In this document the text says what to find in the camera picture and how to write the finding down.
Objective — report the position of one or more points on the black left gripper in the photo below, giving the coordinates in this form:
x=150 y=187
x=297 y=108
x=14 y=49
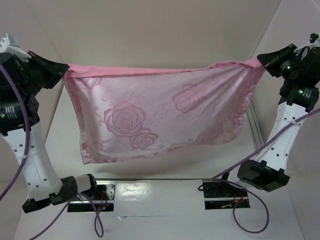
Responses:
x=54 y=70

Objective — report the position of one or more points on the pink satin pillowcase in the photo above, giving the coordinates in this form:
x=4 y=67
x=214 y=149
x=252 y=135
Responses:
x=128 y=113

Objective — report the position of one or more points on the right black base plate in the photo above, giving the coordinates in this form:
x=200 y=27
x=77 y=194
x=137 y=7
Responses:
x=220 y=196

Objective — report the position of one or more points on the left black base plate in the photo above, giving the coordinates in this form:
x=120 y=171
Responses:
x=103 y=199

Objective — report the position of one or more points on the aluminium frame rail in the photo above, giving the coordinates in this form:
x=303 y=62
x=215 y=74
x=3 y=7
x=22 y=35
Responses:
x=254 y=126

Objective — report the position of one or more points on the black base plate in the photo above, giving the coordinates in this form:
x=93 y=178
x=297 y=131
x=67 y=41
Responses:
x=103 y=199
x=220 y=196

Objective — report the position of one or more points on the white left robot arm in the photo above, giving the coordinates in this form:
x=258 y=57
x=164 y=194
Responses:
x=21 y=128

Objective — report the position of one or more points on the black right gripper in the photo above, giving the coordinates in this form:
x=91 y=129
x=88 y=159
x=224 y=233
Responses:
x=279 y=61

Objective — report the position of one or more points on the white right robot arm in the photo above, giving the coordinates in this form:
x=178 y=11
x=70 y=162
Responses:
x=265 y=169

